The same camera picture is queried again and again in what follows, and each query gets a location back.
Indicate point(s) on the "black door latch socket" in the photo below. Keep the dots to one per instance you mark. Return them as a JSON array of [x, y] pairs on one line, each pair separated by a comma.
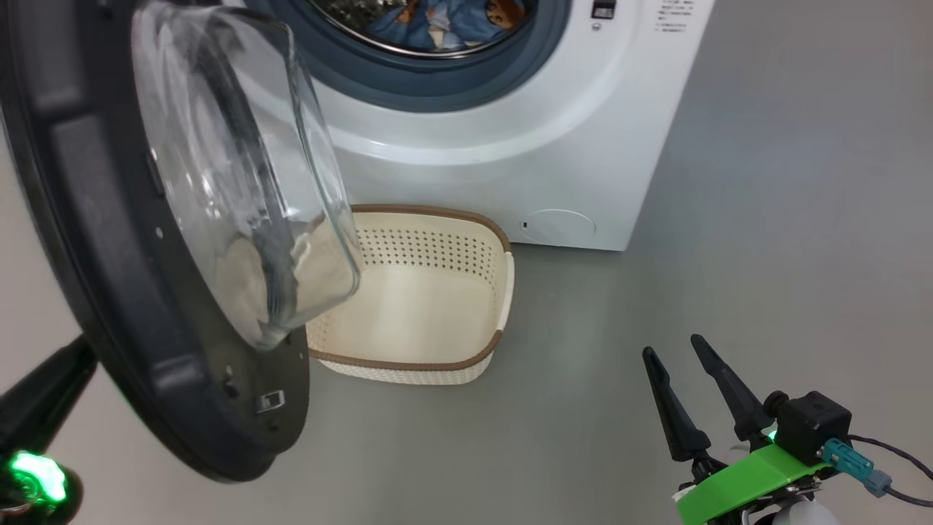
[[603, 9]]

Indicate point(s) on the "round glass washing machine door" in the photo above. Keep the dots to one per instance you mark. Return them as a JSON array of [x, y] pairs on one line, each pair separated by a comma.
[[109, 255]]

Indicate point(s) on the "round white filter cover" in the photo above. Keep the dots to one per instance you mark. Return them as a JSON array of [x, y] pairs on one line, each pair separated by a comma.
[[557, 226]]

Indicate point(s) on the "cream perforated laundry basket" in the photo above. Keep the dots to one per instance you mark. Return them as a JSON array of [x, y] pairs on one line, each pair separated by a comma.
[[437, 306]]

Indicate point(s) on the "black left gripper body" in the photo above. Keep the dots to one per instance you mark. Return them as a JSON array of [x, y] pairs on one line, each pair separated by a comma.
[[36, 496]]

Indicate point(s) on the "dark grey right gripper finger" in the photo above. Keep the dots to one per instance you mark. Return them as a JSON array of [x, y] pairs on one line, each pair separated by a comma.
[[732, 394], [674, 415]]

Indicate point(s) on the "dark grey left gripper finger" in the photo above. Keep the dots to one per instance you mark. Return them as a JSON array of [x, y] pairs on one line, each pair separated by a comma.
[[44, 397]]

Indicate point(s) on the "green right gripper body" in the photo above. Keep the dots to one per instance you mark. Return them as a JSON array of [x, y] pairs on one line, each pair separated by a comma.
[[743, 481]]

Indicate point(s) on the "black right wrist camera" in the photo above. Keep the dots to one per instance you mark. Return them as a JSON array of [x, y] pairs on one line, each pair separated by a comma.
[[813, 426]]

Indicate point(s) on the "stainless steel washing machine drum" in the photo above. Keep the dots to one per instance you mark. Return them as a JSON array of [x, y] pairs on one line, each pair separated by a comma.
[[342, 14]]

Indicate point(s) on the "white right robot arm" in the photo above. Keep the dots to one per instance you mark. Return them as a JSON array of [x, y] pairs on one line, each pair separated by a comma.
[[805, 514]]

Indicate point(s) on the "white front-load washing machine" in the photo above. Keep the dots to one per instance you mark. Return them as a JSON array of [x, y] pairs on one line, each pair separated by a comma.
[[568, 146]]

